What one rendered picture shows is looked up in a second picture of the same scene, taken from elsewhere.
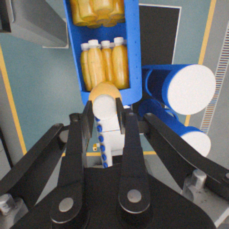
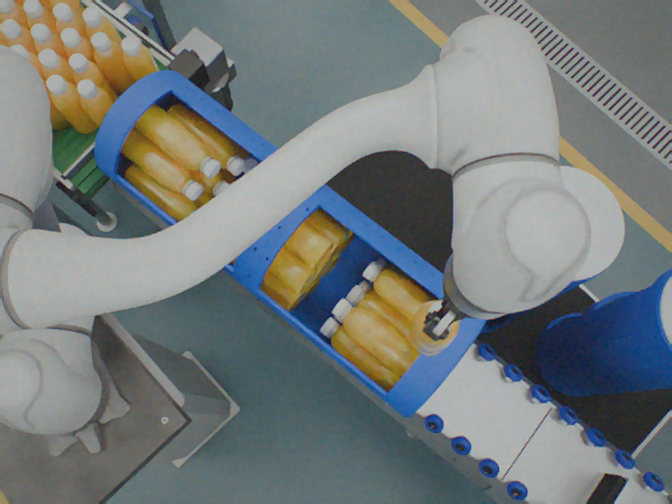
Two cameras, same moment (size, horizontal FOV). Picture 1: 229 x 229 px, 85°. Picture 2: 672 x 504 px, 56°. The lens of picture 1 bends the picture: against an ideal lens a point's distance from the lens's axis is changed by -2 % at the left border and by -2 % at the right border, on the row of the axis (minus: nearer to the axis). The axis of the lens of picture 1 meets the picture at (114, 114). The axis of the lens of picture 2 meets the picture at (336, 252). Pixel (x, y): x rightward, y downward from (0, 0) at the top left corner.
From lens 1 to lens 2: 0.76 m
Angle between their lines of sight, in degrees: 31
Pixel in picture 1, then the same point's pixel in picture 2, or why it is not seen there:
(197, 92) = not seen: hidden behind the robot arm
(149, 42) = (404, 221)
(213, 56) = (567, 105)
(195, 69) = not seen: hidden behind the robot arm
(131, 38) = (390, 251)
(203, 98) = (598, 211)
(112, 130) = (520, 450)
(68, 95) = not seen: outside the picture
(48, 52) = (198, 467)
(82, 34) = (305, 317)
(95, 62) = (369, 327)
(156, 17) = (369, 171)
